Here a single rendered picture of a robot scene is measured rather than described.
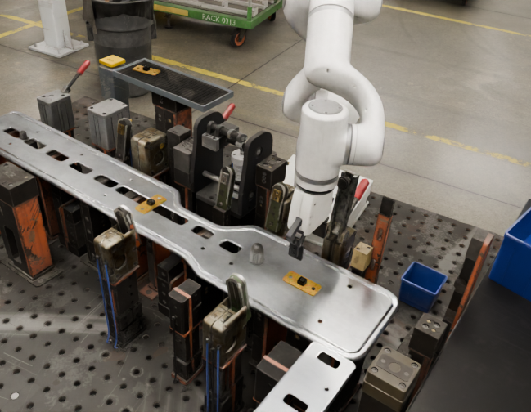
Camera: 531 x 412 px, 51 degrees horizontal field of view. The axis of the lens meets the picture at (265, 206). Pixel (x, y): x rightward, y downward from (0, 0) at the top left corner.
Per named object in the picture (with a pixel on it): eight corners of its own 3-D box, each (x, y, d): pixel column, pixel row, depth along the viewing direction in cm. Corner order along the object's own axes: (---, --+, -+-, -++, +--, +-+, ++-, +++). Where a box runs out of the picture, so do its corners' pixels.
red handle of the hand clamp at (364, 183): (326, 229, 130) (357, 174, 134) (327, 232, 132) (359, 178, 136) (341, 236, 128) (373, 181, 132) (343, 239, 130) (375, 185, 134)
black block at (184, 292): (161, 379, 138) (155, 296, 120) (191, 352, 145) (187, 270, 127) (186, 397, 134) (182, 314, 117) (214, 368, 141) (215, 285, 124)
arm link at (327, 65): (384, 37, 115) (377, 175, 106) (306, 30, 115) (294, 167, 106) (393, 10, 106) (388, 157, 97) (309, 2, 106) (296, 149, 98)
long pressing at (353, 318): (-48, 136, 168) (-49, 132, 168) (18, 110, 184) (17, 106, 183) (357, 369, 108) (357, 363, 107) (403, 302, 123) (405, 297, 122)
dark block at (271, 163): (249, 283, 166) (255, 163, 141) (263, 270, 171) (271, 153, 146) (263, 290, 164) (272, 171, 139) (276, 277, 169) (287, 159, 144)
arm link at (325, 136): (343, 159, 110) (296, 155, 110) (353, 98, 102) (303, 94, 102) (344, 183, 103) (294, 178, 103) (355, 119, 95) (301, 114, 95)
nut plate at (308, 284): (281, 279, 125) (281, 275, 124) (290, 270, 128) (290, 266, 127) (313, 297, 121) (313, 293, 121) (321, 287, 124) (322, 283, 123)
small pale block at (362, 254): (331, 353, 147) (353, 248, 125) (338, 344, 149) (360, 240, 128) (344, 360, 145) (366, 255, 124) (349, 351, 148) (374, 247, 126)
